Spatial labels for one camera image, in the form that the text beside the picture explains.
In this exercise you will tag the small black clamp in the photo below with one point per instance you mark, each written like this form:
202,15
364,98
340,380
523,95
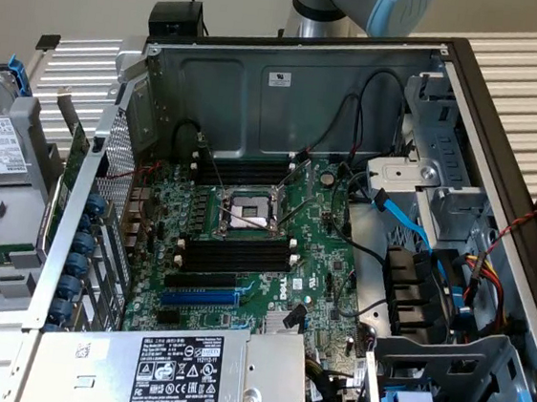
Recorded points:
48,42

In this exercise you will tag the metal framed CPU socket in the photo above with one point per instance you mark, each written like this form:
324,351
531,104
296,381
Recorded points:
248,208

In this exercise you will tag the bare metal disk bay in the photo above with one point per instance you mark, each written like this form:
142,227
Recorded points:
396,173

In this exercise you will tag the blue expansion slot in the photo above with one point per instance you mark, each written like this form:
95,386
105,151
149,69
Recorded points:
200,298

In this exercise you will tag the short black expansion slot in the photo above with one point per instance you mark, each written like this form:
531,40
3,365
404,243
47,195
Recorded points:
168,316

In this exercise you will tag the black RAM slot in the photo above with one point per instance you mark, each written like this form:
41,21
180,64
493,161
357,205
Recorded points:
240,244
246,183
237,270
239,252
248,163
247,176
248,169
238,261

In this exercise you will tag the silver power supply unit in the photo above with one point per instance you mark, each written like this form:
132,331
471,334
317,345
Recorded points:
101,375

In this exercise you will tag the silver finned heatsink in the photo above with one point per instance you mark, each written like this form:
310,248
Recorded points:
275,324

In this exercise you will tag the grey parts rack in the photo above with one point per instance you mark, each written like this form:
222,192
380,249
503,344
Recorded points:
27,137

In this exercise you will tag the open metal PC case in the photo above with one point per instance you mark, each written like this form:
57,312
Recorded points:
212,94

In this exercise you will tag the long black expansion slot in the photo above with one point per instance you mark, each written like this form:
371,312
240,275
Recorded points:
202,280

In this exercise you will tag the black box on stand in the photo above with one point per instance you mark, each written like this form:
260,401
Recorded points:
177,16

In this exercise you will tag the green graphics card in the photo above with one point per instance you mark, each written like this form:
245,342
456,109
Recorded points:
78,147

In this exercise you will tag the thin metal locking lever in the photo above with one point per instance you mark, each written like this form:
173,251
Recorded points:
214,169

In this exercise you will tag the silver coin cell battery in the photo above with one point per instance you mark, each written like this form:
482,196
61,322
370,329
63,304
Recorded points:
329,178

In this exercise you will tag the metal socket cover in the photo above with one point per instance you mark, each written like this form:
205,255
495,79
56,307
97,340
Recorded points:
305,165

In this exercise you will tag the blue slot clip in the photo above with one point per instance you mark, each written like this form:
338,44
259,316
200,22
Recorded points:
61,310
77,265
69,287
84,243
96,204
85,222

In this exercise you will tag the green Dell motherboard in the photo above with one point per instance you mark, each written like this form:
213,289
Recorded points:
259,289

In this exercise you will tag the grey metal disk bay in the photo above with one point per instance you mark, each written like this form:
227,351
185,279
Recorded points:
425,356

